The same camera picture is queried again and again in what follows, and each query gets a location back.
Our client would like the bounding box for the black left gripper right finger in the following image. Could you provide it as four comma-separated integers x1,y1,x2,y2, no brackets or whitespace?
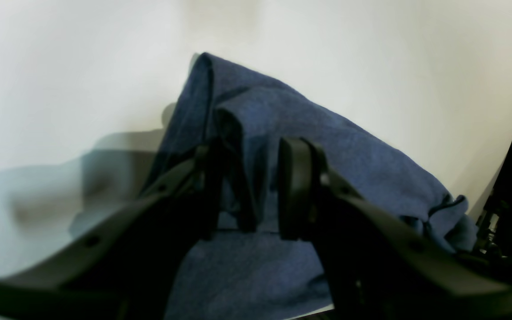
278,138,512,320

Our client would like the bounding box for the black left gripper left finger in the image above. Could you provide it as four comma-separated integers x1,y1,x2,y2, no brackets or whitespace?
0,144,221,320

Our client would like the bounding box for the navy blue t-shirt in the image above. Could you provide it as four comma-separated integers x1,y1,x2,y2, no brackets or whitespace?
143,53,477,320

